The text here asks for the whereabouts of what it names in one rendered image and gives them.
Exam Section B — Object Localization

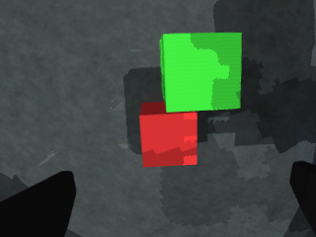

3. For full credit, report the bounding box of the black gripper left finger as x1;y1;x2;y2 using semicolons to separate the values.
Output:
0;171;76;237

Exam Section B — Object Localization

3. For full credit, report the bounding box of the red block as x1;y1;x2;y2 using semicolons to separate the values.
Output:
139;103;198;167

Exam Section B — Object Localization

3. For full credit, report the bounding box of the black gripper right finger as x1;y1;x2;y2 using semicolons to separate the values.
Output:
289;161;316;233

